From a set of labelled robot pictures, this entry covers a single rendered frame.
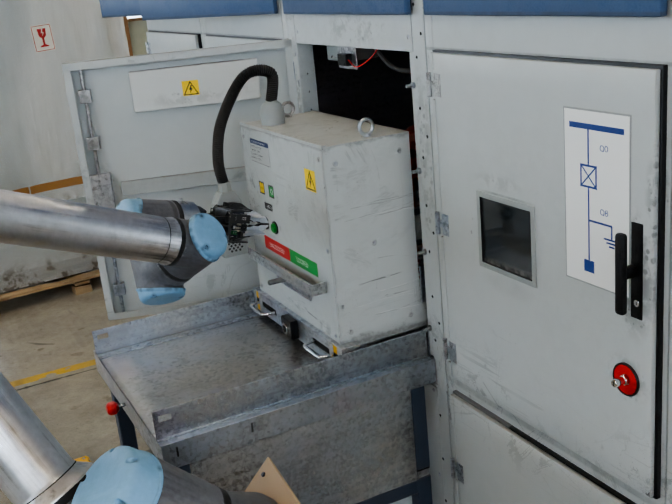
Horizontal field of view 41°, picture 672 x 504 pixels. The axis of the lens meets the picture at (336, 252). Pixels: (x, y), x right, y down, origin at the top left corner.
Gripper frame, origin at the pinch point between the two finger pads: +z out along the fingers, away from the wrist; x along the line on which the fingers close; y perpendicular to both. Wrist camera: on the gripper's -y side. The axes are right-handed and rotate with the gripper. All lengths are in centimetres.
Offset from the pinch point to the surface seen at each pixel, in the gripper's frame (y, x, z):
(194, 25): -116, 55, 51
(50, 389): -225, -109, 60
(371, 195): 16.0, 9.1, 18.0
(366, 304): 15.0, -16.5, 21.5
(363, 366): 17.2, -30.7, 20.7
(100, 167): -71, 6, -4
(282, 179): -9.8, 9.7, 12.6
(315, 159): 9.8, 15.8, 5.6
